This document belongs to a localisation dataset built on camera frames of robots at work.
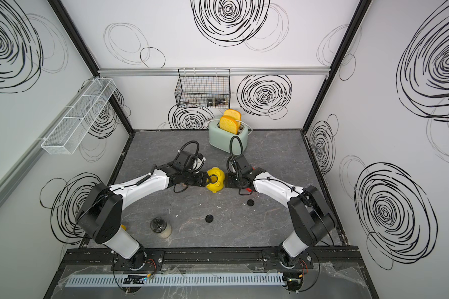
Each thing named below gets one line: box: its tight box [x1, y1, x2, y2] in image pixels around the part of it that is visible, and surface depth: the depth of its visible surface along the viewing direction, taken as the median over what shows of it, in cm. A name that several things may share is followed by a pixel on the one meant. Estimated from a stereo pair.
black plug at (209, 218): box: [205, 214, 214, 224], surface depth 86 cm
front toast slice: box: [219, 115, 238, 135], surface depth 98 cm
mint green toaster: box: [208, 120, 249, 155], surface depth 104 cm
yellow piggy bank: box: [205, 166, 225, 194], surface depth 90 cm
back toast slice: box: [223, 109, 242, 121], surface depth 101 cm
